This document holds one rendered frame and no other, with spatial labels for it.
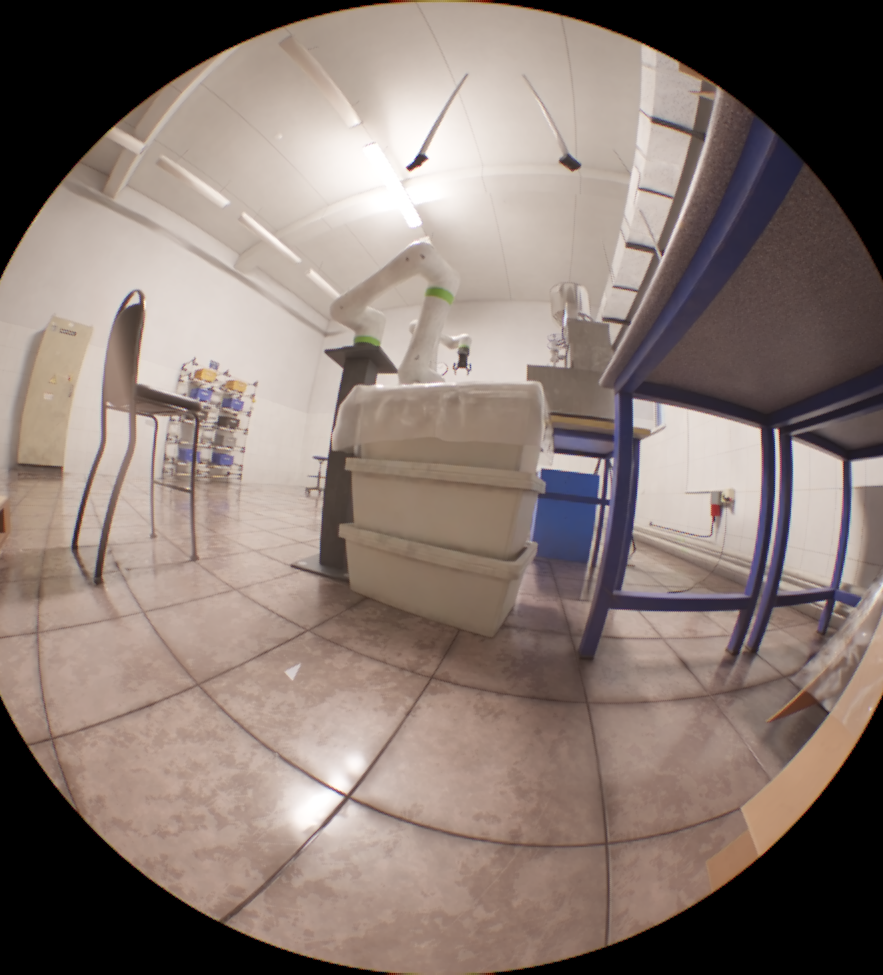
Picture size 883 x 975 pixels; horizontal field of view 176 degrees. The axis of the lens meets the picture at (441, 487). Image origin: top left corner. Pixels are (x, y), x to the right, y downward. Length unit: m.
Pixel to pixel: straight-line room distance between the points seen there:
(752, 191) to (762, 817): 0.50
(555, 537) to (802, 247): 1.91
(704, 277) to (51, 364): 5.26
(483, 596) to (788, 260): 0.91
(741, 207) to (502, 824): 0.71
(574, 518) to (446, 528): 1.33
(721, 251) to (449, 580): 0.86
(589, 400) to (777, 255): 1.12
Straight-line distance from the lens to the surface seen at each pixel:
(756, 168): 0.37
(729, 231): 0.39
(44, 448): 4.95
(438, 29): 4.13
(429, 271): 1.14
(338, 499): 1.18
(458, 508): 0.76
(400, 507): 0.85
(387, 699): 0.58
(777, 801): 0.34
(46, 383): 5.01
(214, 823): 0.46
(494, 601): 0.78
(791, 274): 0.53
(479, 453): 0.76
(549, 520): 1.98
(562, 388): 1.39
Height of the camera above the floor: 0.40
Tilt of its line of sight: level
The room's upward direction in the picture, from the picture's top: 7 degrees clockwise
